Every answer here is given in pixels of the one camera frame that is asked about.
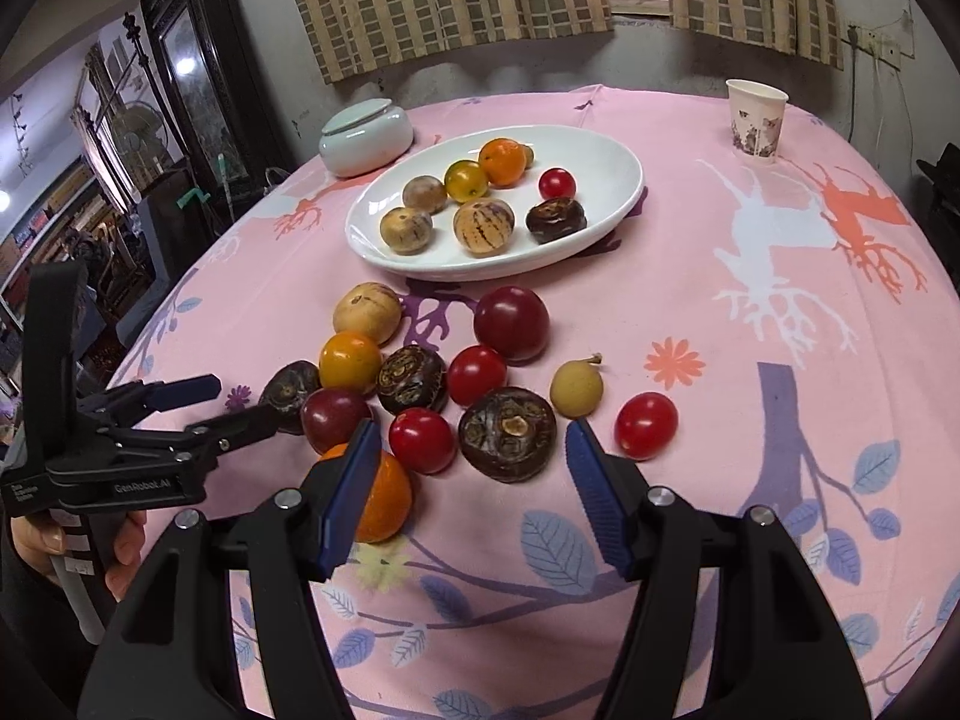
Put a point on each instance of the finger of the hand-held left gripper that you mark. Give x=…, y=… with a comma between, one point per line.
x=184, y=391
x=240, y=427

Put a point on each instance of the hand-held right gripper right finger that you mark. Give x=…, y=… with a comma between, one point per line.
x=600, y=502

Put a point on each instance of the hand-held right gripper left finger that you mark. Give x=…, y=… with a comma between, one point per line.
x=349, y=502

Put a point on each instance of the mandarin orange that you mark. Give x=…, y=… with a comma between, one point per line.
x=386, y=502
x=502, y=163

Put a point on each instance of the brown-red tomato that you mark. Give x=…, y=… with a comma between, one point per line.
x=334, y=416

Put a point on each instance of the red cherry tomato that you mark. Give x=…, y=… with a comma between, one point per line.
x=477, y=375
x=646, y=426
x=422, y=441
x=557, y=184

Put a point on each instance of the tan longan with stem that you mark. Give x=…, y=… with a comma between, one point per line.
x=576, y=390

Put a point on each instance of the yellow-orange tomato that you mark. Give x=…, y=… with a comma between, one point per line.
x=350, y=361

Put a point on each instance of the yellow striped pepino melon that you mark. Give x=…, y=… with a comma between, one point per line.
x=405, y=231
x=366, y=313
x=484, y=226

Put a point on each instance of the dark red plum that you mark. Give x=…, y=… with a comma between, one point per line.
x=511, y=322

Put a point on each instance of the tan passion fruit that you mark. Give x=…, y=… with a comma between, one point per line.
x=424, y=195

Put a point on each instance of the green-yellow tomato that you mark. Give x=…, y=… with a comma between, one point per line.
x=466, y=181

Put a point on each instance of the white oval plate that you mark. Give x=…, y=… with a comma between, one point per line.
x=600, y=165

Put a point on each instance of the small tan round fruit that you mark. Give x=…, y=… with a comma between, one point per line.
x=529, y=157

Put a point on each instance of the person's left hand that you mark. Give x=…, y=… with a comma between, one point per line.
x=127, y=555

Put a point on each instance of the dark grey chair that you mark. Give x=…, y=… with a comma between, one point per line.
x=161, y=232

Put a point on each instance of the pink printed tablecloth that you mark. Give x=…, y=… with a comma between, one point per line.
x=750, y=390

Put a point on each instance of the white plastic bag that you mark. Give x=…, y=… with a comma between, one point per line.
x=274, y=178

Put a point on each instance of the electric fan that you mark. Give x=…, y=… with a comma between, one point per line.
x=135, y=131

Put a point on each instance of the pale green lidded jar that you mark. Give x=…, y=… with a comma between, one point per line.
x=367, y=139

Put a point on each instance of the dark wooden cabinet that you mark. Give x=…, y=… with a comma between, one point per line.
x=225, y=30

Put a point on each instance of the printed paper cup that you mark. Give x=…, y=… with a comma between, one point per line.
x=757, y=120

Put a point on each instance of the wall socket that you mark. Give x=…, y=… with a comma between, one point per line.
x=874, y=41

